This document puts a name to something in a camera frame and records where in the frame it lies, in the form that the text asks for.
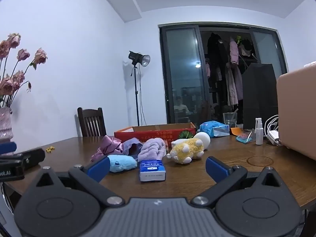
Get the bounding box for small colourful packet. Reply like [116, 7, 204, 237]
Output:
[235, 129, 256, 144]

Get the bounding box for white spray bottle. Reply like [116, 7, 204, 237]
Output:
[255, 118, 264, 145]

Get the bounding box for white foam cylinder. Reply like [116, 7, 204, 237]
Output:
[195, 131, 211, 151]

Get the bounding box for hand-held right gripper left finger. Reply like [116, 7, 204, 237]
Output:
[30, 156, 124, 209]

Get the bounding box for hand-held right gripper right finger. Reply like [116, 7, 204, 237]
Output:
[191, 156, 294, 209]

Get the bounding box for blue white tissue packet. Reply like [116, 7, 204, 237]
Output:
[139, 160, 165, 182]

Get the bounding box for pink hanging coat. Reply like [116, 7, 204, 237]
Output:
[226, 38, 244, 106]

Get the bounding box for sliding glass door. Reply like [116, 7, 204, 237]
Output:
[158, 23, 289, 130]

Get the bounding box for purple cloth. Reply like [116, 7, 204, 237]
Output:
[123, 137, 144, 160]

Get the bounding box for black upright board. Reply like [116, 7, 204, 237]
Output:
[241, 63, 278, 131]

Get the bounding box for black hanging coat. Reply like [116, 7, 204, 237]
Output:
[207, 32, 229, 104]

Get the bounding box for yellow plush toy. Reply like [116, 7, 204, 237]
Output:
[166, 138, 205, 165]

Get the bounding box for clear glass cup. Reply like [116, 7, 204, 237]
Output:
[223, 112, 238, 128]

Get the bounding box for white charger cables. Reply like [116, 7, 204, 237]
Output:
[265, 115, 282, 146]

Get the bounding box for pink glass vase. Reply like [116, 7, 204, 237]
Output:
[0, 107, 14, 144]

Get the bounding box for blue tissue pack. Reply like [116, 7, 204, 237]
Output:
[199, 120, 230, 138]

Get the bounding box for lavender fluffy towel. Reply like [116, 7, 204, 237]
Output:
[137, 138, 166, 163]

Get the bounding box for dried pink roses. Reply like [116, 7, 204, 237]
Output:
[0, 33, 48, 108]

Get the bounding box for dark wooden chair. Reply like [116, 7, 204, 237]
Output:
[77, 107, 107, 137]

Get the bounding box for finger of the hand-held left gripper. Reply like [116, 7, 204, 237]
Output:
[0, 142, 17, 155]
[0, 148, 46, 172]

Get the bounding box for red cardboard box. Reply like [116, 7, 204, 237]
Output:
[114, 123, 197, 150]

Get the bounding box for pink satin cloth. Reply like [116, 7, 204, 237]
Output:
[91, 135, 124, 163]

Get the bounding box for light blue plush toy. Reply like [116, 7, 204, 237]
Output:
[107, 154, 138, 173]

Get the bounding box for tan case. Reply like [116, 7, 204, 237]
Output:
[276, 64, 316, 161]

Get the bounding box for studio light on stand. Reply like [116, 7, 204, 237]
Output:
[128, 51, 151, 127]

